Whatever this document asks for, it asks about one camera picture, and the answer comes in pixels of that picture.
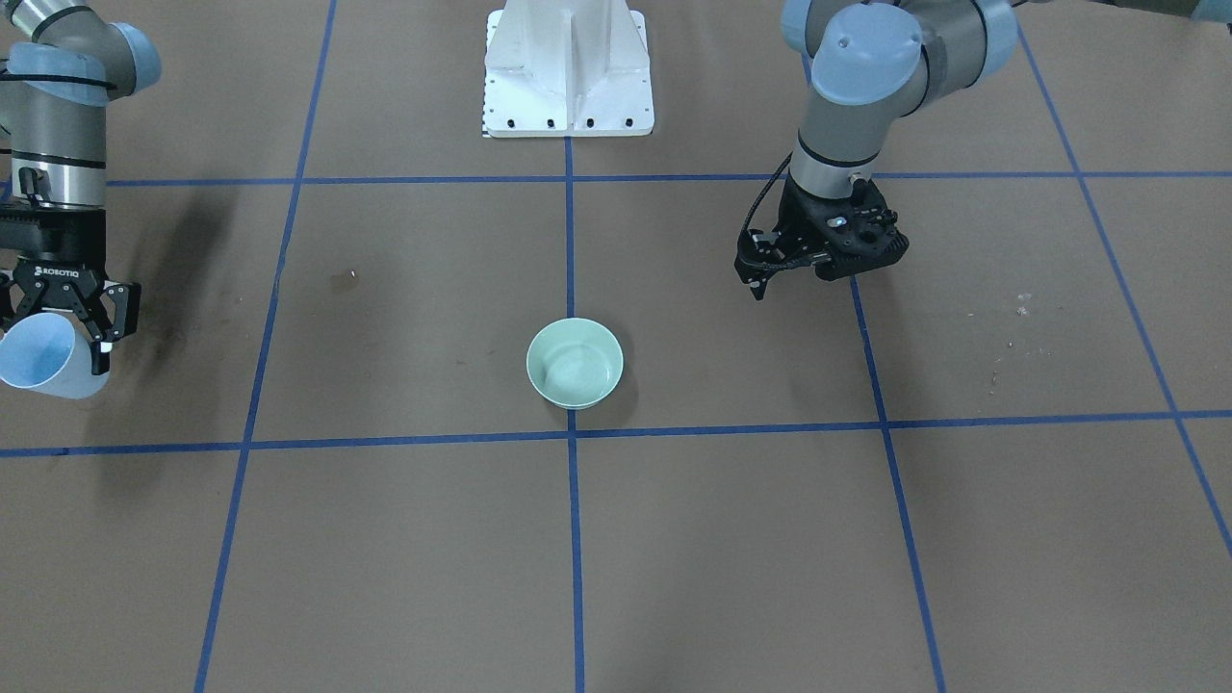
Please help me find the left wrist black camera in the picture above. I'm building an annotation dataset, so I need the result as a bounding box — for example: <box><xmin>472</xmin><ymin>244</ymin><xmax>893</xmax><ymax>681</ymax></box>
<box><xmin>814</xmin><ymin>179</ymin><xmax>910</xmax><ymax>281</ymax></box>

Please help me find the light blue cup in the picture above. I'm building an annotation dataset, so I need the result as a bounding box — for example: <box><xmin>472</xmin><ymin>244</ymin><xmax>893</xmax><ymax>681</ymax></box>
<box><xmin>1</xmin><ymin>312</ymin><xmax>110</xmax><ymax>400</ymax></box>

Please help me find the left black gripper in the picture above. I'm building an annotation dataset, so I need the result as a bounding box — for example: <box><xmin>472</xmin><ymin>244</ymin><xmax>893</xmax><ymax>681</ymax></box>
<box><xmin>733</xmin><ymin>174</ymin><xmax>848</xmax><ymax>301</ymax></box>

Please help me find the wrist black camera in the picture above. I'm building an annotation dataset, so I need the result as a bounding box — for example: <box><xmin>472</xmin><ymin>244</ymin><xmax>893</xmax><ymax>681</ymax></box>
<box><xmin>1</xmin><ymin>203</ymin><xmax>107</xmax><ymax>265</ymax></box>
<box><xmin>814</xmin><ymin>179</ymin><xmax>910</xmax><ymax>281</ymax></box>

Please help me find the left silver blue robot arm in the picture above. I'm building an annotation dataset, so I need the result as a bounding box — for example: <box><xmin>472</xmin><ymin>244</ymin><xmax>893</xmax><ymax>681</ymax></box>
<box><xmin>733</xmin><ymin>1</ymin><xmax>1019</xmax><ymax>298</ymax></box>

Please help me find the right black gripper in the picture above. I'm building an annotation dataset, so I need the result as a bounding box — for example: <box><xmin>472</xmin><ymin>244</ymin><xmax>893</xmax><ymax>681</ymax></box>
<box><xmin>1</xmin><ymin>260</ymin><xmax>142</xmax><ymax>376</ymax></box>

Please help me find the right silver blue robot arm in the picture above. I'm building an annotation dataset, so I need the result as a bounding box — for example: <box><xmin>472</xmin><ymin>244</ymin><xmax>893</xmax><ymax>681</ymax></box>
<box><xmin>1</xmin><ymin>1</ymin><xmax>163</xmax><ymax>376</ymax></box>

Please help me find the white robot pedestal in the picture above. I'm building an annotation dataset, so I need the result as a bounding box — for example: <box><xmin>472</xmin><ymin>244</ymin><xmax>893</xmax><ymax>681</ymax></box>
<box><xmin>480</xmin><ymin>1</ymin><xmax>655</xmax><ymax>138</ymax></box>

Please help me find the light green bowl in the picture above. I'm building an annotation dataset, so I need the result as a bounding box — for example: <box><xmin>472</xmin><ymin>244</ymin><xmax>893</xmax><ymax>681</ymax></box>
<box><xmin>525</xmin><ymin>319</ymin><xmax>625</xmax><ymax>411</ymax></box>

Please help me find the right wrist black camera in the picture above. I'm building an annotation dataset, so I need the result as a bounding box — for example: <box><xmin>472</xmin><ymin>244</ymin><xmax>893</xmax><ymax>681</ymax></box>
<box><xmin>1</xmin><ymin>203</ymin><xmax>107</xmax><ymax>265</ymax></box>

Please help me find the black camera cable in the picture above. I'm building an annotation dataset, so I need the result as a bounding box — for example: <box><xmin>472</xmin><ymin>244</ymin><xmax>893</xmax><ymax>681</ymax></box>
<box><xmin>739</xmin><ymin>152</ymin><xmax>796</xmax><ymax>237</ymax></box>

